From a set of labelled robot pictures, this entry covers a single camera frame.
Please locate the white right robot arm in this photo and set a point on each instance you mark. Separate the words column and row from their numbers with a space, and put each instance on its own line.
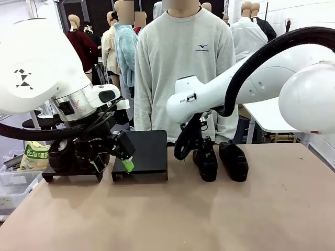
column 261, row 78

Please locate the person's right forearm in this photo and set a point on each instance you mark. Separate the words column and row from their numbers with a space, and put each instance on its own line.
column 142, row 109

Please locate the black metal shoe stand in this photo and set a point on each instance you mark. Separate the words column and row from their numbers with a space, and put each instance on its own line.
column 70, row 176
column 149, row 151

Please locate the yellow green snack bag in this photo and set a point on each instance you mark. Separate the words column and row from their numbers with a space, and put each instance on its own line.
column 34, row 157

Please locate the white table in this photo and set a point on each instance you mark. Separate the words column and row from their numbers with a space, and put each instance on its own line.
column 261, row 117

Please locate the mannequin in black jacket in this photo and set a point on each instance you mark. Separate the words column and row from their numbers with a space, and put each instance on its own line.
column 269, row 31

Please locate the mannequin in beige jacket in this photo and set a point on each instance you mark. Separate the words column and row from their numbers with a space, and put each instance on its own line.
column 108, row 49

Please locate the clear plastic bin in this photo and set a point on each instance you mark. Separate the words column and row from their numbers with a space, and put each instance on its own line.
column 15, row 188

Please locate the black tripod stand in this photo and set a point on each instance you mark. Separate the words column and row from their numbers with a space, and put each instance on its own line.
column 288, row 26

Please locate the mannequin in maroon sweater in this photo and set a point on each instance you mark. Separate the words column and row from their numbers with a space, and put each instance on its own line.
column 89, row 49

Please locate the mannequin in white shirt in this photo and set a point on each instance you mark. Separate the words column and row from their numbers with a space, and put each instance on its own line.
column 248, row 39

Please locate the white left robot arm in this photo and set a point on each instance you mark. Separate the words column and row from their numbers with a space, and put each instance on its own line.
column 39, row 65

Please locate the white camera box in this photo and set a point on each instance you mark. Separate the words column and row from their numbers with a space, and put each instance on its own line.
column 123, row 104

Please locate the mannequin in blue fleece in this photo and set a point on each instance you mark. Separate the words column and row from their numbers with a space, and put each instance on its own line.
column 125, row 47

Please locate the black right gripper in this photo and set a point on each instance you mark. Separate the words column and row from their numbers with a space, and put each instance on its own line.
column 202, row 130

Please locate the person in grey sweatshirt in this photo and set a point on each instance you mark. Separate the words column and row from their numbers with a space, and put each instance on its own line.
column 178, row 65

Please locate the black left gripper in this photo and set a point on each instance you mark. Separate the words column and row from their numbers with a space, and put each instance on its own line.
column 96, row 145

